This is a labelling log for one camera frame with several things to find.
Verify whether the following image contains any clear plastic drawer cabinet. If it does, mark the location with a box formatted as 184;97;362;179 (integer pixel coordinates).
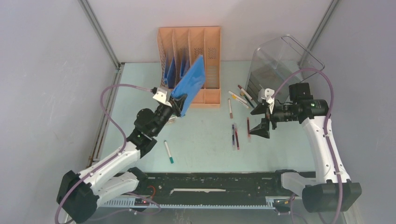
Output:
245;35;325;103

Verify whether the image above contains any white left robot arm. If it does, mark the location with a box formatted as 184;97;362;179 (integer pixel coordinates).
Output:
57;94;188;224

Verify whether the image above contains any blue folder bottom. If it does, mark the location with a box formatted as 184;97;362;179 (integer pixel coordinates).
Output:
171;55;206;117

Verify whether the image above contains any grey cable duct strip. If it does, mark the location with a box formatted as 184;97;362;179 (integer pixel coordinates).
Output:
99;197;283;210

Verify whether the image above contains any orange red gel pen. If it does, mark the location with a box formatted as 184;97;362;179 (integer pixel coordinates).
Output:
247;117;251;142

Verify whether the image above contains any brown cap white marker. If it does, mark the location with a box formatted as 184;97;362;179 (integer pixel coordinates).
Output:
227;99;233;119

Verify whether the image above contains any orange plastic file organizer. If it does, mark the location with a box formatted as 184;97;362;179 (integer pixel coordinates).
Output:
157;26;221;108

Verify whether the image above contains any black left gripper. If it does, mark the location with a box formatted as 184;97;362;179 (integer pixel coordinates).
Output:
151;92;187;136

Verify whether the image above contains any dark red gel pen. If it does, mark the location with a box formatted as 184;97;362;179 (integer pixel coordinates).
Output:
234;125;240;150

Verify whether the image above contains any green cap white marker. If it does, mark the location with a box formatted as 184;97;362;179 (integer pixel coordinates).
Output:
164;140;174;164

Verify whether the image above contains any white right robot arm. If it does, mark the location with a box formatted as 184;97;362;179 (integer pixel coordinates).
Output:
249;83;362;213

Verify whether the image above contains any purple gel pen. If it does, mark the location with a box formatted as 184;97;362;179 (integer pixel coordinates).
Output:
232;124;235;150

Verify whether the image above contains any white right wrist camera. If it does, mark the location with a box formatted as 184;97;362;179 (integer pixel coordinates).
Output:
258;88;275;114

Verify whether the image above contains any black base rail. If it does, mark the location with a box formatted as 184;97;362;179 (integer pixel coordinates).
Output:
133;172;292;208

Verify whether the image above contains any yellow cap white marker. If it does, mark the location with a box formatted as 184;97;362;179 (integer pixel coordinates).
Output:
232;95;249;109

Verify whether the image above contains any dark red cap marker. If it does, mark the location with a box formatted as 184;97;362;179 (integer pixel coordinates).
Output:
237;85;253;100

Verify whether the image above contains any blue folder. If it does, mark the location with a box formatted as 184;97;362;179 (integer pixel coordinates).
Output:
179;48;190;80
163;54;176;89
171;55;206;117

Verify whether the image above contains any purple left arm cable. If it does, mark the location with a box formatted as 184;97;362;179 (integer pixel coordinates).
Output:
54;84;162;224

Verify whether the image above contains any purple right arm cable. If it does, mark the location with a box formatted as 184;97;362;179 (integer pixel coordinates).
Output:
272;68;344;224

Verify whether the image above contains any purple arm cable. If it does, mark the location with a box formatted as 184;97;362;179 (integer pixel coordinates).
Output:
54;84;162;224
272;68;344;224

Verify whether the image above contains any blue folder top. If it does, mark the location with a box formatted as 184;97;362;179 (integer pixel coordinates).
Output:
163;54;176;89

